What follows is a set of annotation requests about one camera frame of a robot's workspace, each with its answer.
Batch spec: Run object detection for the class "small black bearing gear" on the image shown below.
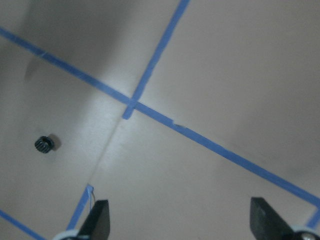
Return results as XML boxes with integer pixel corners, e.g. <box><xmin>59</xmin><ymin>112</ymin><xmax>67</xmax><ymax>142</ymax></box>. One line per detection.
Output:
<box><xmin>34</xmin><ymin>136</ymin><xmax>56</xmax><ymax>154</ymax></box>

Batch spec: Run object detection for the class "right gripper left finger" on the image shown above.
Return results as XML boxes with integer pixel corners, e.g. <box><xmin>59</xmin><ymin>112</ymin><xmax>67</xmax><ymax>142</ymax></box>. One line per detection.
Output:
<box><xmin>76</xmin><ymin>199</ymin><xmax>110</xmax><ymax>240</ymax></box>

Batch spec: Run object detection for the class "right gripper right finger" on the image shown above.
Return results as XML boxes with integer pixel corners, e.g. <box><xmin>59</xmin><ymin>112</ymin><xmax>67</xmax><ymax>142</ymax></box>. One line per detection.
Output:
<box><xmin>249</xmin><ymin>197</ymin><xmax>295</xmax><ymax>240</ymax></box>

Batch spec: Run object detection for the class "brown paper table mat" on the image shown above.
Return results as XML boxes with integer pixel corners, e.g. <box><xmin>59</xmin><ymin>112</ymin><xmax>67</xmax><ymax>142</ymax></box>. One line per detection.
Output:
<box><xmin>0</xmin><ymin>0</ymin><xmax>320</xmax><ymax>240</ymax></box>

